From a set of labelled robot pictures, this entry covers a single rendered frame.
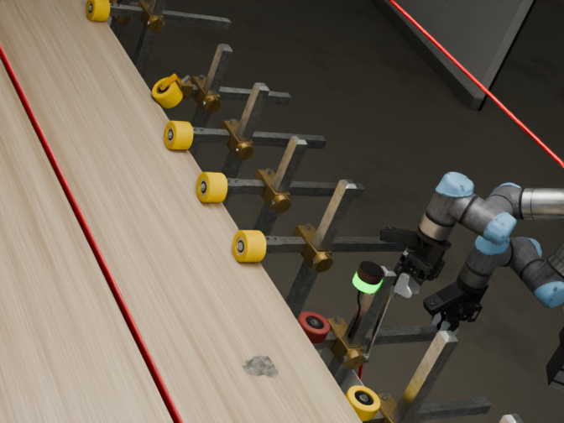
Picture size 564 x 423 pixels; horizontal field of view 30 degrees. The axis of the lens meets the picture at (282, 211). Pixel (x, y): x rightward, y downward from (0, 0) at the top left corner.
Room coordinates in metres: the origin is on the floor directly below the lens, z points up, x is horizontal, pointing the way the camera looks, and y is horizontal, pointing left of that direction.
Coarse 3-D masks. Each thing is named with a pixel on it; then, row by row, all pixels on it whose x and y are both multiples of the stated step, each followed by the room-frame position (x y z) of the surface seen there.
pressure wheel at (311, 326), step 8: (304, 312) 2.10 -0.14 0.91; (312, 312) 2.11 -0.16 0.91; (304, 320) 2.07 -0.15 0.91; (312, 320) 2.08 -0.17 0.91; (320, 320) 2.10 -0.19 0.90; (304, 328) 2.04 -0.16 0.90; (312, 328) 2.05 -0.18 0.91; (320, 328) 2.07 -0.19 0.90; (328, 328) 2.08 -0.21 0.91; (312, 336) 2.04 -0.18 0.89; (320, 336) 2.04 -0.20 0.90
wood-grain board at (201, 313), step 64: (0, 0) 3.05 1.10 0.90; (64, 0) 3.25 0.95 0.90; (0, 64) 2.66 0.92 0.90; (64, 64) 2.82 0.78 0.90; (128, 64) 2.99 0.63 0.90; (0, 128) 2.34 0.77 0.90; (64, 128) 2.47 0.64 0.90; (128, 128) 2.61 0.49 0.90; (0, 192) 2.08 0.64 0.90; (128, 192) 2.30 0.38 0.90; (192, 192) 2.42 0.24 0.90; (0, 256) 1.85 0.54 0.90; (64, 256) 1.94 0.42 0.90; (128, 256) 2.04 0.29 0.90; (192, 256) 2.14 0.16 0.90; (0, 320) 1.66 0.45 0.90; (64, 320) 1.74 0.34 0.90; (192, 320) 1.91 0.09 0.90; (256, 320) 2.00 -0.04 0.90; (0, 384) 1.49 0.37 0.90; (64, 384) 1.56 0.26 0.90; (128, 384) 1.63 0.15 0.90; (192, 384) 1.70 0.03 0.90; (256, 384) 1.79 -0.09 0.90; (320, 384) 1.87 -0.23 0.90
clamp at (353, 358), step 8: (328, 320) 2.16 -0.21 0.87; (336, 328) 2.14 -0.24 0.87; (344, 328) 2.15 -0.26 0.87; (336, 336) 2.12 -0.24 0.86; (336, 344) 2.11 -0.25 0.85; (344, 344) 2.09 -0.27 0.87; (336, 352) 2.10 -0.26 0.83; (344, 352) 2.08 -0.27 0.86; (352, 352) 2.08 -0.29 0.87; (360, 352) 2.09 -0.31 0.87; (344, 360) 2.06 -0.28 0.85; (352, 360) 2.07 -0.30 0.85; (360, 360) 2.08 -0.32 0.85; (352, 368) 2.08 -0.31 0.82
